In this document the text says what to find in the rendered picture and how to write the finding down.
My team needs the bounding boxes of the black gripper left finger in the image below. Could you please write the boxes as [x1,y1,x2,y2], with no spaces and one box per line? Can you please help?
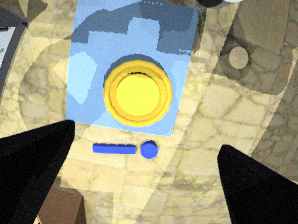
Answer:
[0,119,74,224]

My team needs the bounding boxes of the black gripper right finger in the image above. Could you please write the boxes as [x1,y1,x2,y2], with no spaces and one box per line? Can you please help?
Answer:
[217,144,298,224]

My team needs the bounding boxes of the grey cylinder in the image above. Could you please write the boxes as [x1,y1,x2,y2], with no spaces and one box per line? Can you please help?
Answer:
[197,0,241,10]

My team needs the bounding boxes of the light blue flat mat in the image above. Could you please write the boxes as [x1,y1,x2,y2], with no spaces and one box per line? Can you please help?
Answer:
[65,0,200,136]

